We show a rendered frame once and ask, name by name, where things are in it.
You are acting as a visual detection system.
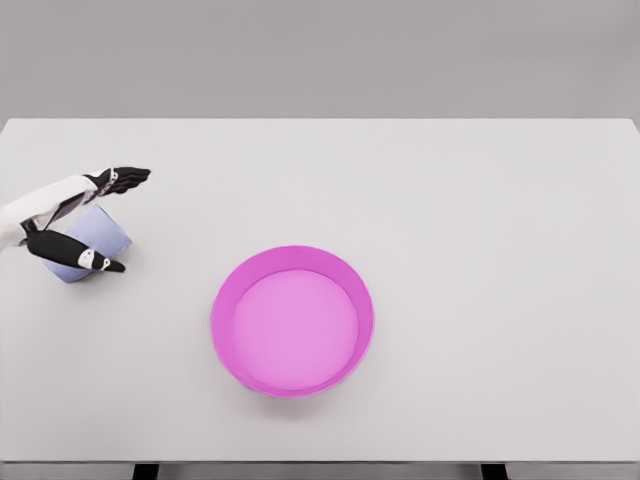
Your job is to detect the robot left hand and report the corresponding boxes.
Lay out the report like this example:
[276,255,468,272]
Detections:
[0,166,152,274]

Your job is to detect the pale blue cup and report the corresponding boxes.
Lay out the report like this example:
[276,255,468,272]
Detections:
[42,202,134,285]

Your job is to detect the pink round plate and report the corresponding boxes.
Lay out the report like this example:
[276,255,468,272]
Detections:
[210,244,376,399]

